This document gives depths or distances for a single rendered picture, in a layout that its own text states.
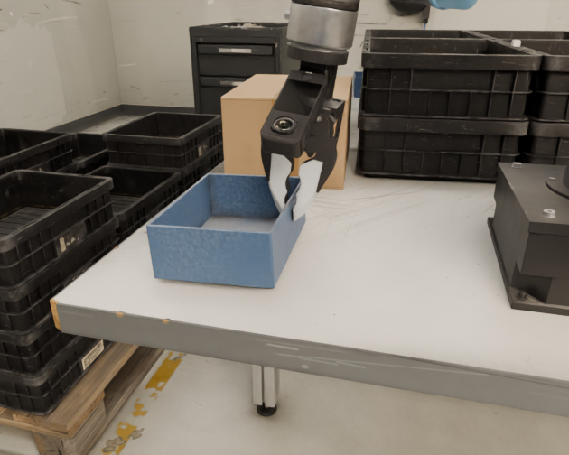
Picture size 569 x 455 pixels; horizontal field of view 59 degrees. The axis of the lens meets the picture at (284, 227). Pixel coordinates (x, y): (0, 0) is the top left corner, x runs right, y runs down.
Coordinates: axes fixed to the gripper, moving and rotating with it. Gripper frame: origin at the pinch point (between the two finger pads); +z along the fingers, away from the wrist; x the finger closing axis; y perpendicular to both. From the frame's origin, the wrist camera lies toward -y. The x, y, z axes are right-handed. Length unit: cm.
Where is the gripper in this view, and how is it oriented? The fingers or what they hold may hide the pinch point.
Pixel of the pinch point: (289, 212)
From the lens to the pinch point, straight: 64.7
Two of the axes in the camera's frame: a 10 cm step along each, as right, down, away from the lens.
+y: 2.8, -3.9, 8.8
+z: -1.3, 8.9, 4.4
